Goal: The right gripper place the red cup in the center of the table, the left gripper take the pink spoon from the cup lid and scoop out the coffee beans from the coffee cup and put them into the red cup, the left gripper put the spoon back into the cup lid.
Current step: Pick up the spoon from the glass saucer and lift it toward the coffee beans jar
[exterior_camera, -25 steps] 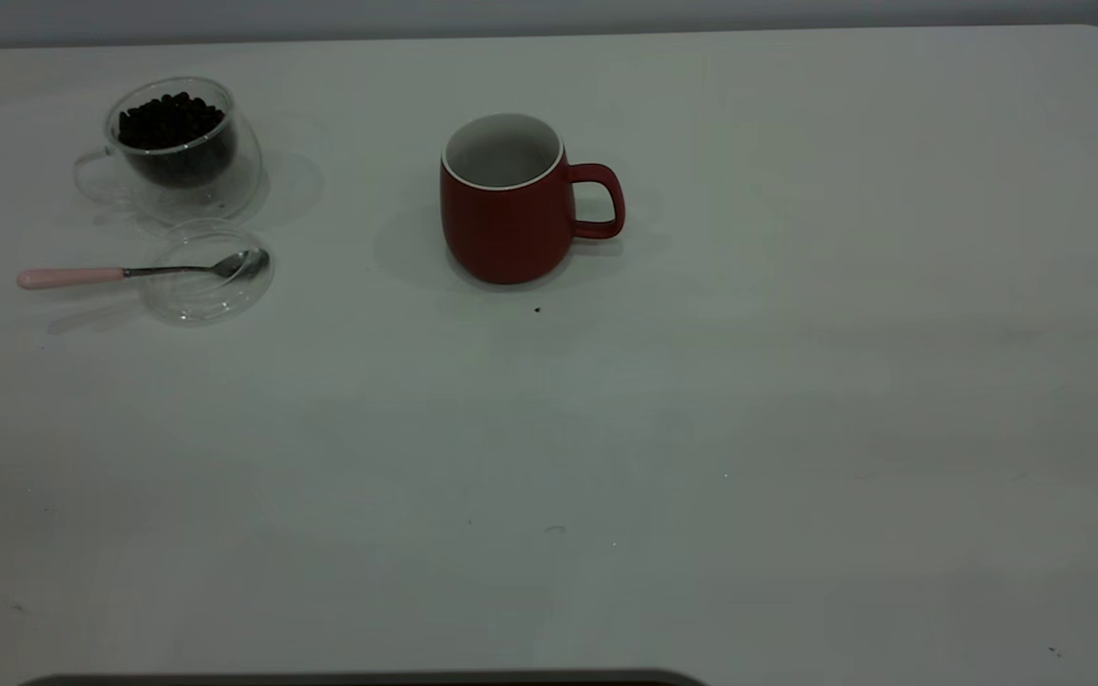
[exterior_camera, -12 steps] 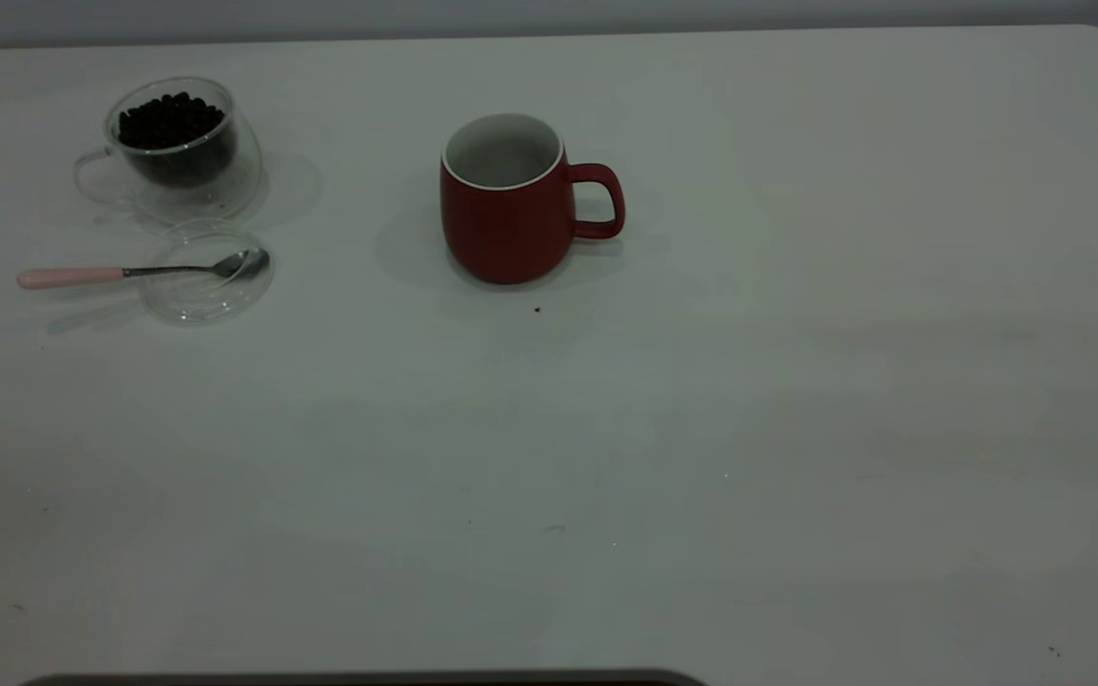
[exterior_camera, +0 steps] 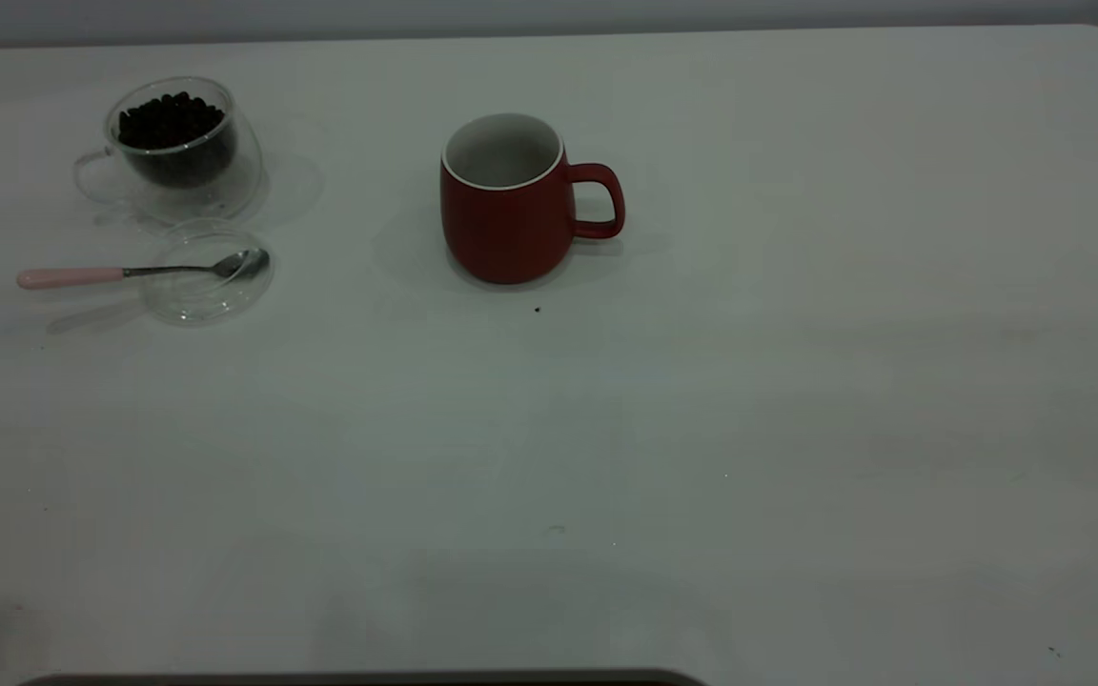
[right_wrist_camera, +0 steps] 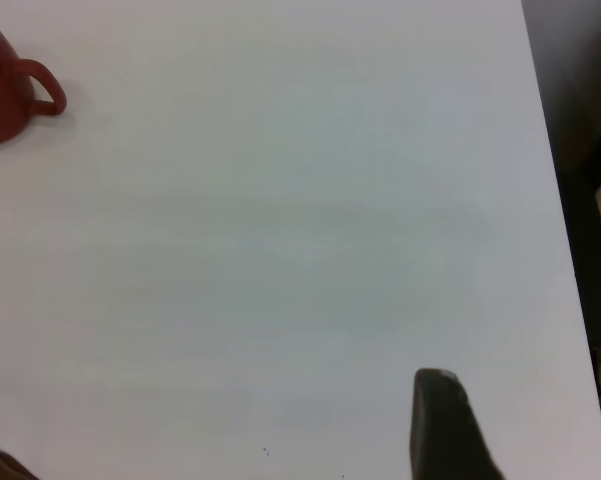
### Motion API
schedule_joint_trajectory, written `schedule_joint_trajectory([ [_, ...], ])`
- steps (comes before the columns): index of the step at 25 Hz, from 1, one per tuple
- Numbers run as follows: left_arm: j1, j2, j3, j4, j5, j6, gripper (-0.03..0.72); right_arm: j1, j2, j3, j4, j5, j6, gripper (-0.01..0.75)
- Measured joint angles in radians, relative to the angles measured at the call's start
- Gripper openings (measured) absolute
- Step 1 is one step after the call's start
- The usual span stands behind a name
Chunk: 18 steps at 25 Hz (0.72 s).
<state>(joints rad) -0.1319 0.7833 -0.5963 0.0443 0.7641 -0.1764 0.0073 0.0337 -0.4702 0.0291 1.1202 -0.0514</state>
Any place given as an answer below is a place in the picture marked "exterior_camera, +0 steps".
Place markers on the red ceramic mug white inside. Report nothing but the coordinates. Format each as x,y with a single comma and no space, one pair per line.
501,238

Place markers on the clear round glass lid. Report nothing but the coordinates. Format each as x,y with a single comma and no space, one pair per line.
196,307

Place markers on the clear double-wall glass cup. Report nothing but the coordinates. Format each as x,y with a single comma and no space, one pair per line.
246,181

